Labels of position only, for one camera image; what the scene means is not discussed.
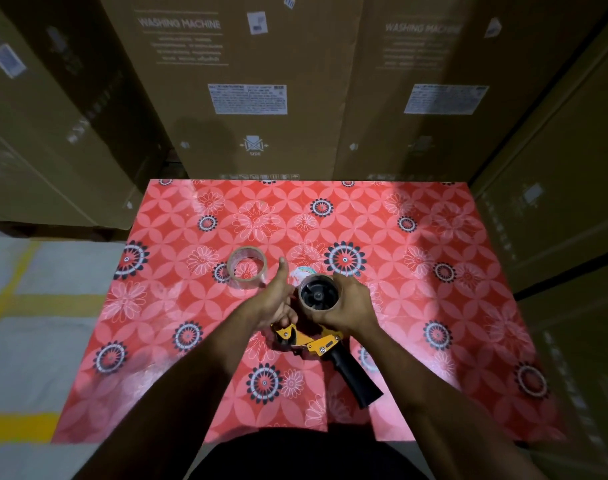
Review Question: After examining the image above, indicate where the person's right hand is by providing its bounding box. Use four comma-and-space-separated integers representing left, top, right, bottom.
303, 274, 381, 338

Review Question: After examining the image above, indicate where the person's left hand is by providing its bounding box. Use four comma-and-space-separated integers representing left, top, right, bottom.
251, 257, 300, 332

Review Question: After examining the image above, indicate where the yellow and black tape dispenser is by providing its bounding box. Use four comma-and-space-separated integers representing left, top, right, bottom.
271, 274, 385, 410

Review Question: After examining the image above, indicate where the person's left forearm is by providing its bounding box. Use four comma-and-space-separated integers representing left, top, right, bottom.
73, 301, 266, 480

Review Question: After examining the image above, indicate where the person's right forearm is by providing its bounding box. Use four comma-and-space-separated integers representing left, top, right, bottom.
353, 323, 551, 480

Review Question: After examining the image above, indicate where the clear packing tape roll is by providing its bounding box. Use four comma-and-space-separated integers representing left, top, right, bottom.
226, 246, 269, 290

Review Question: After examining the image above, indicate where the red floral tablecloth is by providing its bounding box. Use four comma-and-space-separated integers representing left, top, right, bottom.
51, 179, 568, 444

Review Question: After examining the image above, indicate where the person's black shirt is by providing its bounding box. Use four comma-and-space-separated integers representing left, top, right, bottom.
188, 426, 431, 480

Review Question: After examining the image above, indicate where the large brown cardboard box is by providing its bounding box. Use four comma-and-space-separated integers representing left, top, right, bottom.
513, 260, 608, 480
333, 0, 608, 184
0, 0, 172, 231
98, 0, 366, 181
470, 37, 608, 294

